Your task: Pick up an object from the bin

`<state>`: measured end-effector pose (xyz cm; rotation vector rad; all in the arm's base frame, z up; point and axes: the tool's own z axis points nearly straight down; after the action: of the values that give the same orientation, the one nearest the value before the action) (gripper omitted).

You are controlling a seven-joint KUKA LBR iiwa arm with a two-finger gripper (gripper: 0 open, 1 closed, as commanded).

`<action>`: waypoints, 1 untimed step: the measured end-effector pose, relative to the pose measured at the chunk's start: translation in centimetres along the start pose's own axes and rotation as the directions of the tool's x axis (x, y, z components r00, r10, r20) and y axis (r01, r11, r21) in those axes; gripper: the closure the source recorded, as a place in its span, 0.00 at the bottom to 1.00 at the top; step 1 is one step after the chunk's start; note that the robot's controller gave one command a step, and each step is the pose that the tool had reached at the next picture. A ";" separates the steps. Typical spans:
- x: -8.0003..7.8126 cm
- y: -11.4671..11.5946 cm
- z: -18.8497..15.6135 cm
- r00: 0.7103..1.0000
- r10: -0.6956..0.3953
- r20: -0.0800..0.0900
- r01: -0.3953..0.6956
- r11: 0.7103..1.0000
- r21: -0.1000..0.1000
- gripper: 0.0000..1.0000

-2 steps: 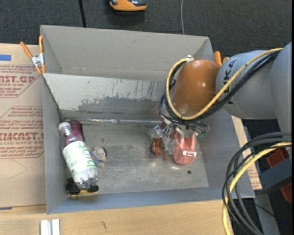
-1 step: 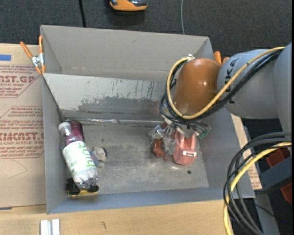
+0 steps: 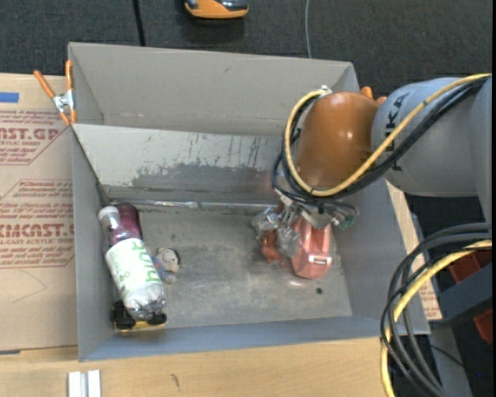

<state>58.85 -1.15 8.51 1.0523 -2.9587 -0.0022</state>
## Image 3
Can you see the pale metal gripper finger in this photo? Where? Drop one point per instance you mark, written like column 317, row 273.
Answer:
column 288, row 240
column 266, row 221

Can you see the red-brown toy animal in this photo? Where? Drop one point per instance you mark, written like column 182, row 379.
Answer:
column 269, row 248

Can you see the pink plastic stapler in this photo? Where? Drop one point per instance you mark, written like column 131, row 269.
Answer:
column 312, row 250

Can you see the grey metal bin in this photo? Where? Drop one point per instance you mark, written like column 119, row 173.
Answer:
column 215, row 263

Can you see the small grey toy figure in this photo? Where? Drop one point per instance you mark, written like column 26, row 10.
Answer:
column 167, row 261

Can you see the clear plastic bottle, purple drink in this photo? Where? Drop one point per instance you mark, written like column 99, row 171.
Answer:
column 134, row 263

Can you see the yellow toy car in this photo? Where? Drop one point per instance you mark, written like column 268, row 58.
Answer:
column 126, row 323

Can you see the brown cardboard board, red print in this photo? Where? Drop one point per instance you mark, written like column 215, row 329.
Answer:
column 33, row 221

